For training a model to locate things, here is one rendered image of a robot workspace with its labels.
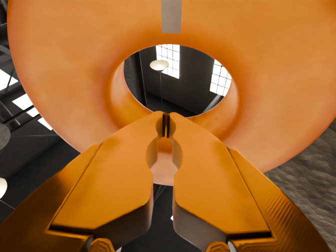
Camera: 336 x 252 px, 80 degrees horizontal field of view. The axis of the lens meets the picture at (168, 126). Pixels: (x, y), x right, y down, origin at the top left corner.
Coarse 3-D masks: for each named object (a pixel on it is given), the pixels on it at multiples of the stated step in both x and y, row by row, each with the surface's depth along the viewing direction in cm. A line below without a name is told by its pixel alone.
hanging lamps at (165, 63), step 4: (4, 28) 1233; (156, 60) 654; (160, 60) 655; (164, 60) 652; (152, 64) 645; (156, 64) 654; (160, 64) 655; (164, 64) 651; (168, 64) 636; (152, 68) 621; (156, 68) 652; (160, 68) 643; (164, 68) 644; (160, 80) 679; (0, 180) 383; (4, 180) 379; (0, 184) 383; (4, 184) 378; (0, 188) 383; (4, 188) 375; (0, 192) 383; (4, 192) 362; (0, 196) 378; (0, 200) 388
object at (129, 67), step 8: (0, 40) 937; (0, 48) 947; (8, 48) 882; (136, 56) 453; (128, 64) 439; (136, 64) 469; (128, 72) 457; (136, 72) 481; (128, 80) 477; (136, 80) 494; (136, 88) 507; (136, 96) 501; (144, 96) 533; (144, 104) 557
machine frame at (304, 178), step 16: (320, 144) 30; (288, 160) 35; (304, 160) 33; (320, 160) 32; (272, 176) 40; (288, 176) 38; (304, 176) 36; (320, 176) 34; (288, 192) 40; (304, 192) 38; (320, 192) 36; (304, 208) 41; (320, 208) 38; (320, 224) 41
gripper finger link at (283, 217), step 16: (240, 160) 8; (256, 176) 8; (256, 192) 7; (272, 192) 7; (272, 208) 6; (288, 208) 6; (272, 224) 6; (288, 224) 6; (304, 224) 6; (240, 240) 6; (256, 240) 6; (272, 240) 6; (288, 240) 6; (304, 240) 6; (320, 240) 6
